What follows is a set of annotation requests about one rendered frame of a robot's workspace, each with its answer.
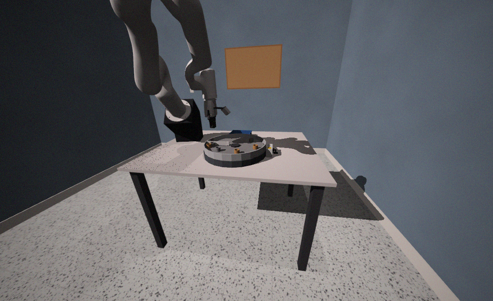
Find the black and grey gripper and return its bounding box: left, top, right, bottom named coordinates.
left=204, top=99, right=217, bottom=128

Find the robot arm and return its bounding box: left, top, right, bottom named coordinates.
left=110, top=0, right=217, bottom=122

